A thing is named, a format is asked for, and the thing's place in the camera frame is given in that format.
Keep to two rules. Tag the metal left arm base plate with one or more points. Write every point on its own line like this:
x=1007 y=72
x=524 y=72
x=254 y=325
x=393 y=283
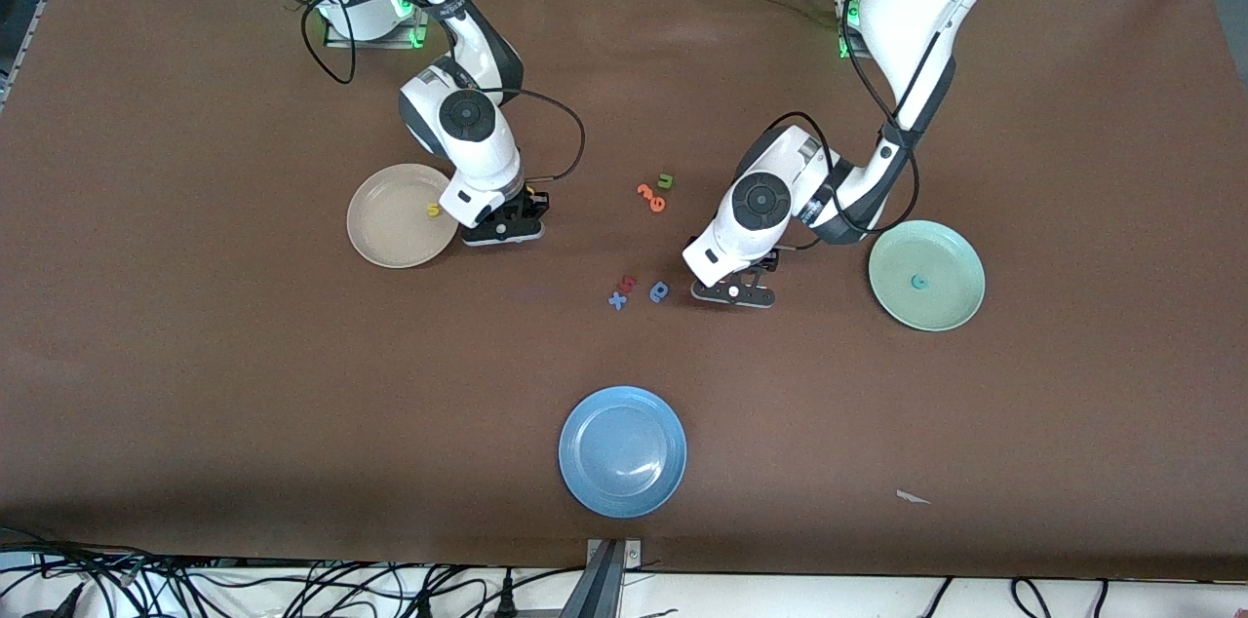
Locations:
x=842 y=48

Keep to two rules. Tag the white paper scrap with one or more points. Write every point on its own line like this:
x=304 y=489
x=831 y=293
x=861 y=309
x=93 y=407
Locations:
x=911 y=497

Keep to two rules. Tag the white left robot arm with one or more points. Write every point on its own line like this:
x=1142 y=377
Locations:
x=916 y=23

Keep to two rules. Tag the blue plate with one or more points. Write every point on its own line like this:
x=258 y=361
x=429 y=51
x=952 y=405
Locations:
x=622 y=451

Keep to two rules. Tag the blue foam letter a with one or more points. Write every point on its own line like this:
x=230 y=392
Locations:
x=660 y=292

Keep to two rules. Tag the blue foam letter x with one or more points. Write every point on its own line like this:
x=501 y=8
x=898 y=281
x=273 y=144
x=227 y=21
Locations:
x=617 y=300

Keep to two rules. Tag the metal table bracket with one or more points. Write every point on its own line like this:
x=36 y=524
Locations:
x=604 y=574

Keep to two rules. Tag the pale green plate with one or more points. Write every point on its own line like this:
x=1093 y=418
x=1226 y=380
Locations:
x=941 y=301

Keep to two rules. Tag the black power plug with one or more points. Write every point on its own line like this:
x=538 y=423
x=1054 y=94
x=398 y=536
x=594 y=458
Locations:
x=424 y=606
x=506 y=598

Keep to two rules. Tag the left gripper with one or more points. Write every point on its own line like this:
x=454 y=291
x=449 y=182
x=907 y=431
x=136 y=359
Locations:
x=769 y=260

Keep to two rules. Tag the beige brown plate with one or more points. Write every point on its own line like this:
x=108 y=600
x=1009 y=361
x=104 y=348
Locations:
x=395 y=218

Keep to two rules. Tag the black jack plug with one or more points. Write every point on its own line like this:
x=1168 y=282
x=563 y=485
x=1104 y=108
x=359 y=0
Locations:
x=63 y=603

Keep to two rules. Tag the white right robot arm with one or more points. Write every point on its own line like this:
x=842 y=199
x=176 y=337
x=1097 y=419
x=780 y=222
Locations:
x=478 y=150

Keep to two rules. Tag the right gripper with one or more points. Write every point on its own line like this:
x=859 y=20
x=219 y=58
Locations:
x=532 y=203

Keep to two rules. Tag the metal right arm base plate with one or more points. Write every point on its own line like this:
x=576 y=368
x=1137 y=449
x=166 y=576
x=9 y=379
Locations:
x=423 y=38

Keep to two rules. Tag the long aluminium profile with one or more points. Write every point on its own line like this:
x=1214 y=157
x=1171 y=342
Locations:
x=39 y=14

